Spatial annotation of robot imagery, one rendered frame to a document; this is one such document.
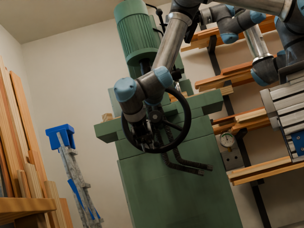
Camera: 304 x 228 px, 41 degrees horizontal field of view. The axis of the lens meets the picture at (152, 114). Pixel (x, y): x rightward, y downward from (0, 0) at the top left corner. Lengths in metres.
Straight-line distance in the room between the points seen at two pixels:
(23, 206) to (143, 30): 1.48
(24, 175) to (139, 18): 1.57
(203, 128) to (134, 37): 0.59
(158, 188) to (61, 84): 3.07
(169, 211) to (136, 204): 0.15
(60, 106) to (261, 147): 2.23
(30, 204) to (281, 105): 1.04
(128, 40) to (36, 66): 2.89
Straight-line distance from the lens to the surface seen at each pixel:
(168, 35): 1.53
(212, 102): 1.83
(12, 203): 0.69
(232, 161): 1.76
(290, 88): 1.56
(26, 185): 3.11
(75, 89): 4.64
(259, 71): 2.16
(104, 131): 1.86
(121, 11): 2.13
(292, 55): 1.61
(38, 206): 0.79
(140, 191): 1.80
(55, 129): 2.76
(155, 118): 1.63
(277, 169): 3.91
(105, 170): 4.39
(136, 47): 2.03
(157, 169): 1.80
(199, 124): 1.81
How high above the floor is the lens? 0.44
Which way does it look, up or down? 13 degrees up
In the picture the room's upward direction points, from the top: 15 degrees counter-clockwise
